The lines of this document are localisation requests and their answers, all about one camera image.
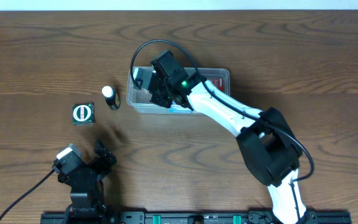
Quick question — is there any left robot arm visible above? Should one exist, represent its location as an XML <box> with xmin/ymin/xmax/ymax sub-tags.
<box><xmin>52</xmin><ymin>140</ymin><xmax>117</xmax><ymax>223</ymax></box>

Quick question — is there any blue fever patch box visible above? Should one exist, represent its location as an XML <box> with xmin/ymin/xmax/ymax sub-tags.
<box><xmin>168</xmin><ymin>105</ymin><xmax>193</xmax><ymax>113</ymax></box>

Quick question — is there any dark bottle white cap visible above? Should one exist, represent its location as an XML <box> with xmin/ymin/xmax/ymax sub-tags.
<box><xmin>101</xmin><ymin>86</ymin><xmax>121</xmax><ymax>110</ymax></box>

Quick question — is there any clear plastic container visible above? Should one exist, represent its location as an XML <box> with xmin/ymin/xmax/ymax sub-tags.
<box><xmin>126</xmin><ymin>68</ymin><xmax>231</xmax><ymax>114</ymax></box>

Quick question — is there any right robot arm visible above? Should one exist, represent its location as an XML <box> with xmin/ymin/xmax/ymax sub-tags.
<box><xmin>136</xmin><ymin>68</ymin><xmax>311</xmax><ymax>223</ymax></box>

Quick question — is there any red white medicine box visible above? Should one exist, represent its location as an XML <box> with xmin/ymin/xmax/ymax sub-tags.
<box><xmin>209</xmin><ymin>78</ymin><xmax>225</xmax><ymax>92</ymax></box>

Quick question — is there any black mounting rail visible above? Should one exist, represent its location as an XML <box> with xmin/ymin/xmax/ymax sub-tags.
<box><xmin>40</xmin><ymin>211</ymin><xmax>352</xmax><ymax>224</ymax></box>

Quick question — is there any white green medicine box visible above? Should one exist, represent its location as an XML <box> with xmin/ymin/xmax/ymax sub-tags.
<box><xmin>133</xmin><ymin>67</ymin><xmax>155</xmax><ymax>90</ymax></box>

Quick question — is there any green Zam-Buk ointment box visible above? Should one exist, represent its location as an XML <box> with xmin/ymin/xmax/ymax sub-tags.
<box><xmin>72</xmin><ymin>103</ymin><xmax>95</xmax><ymax>126</ymax></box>

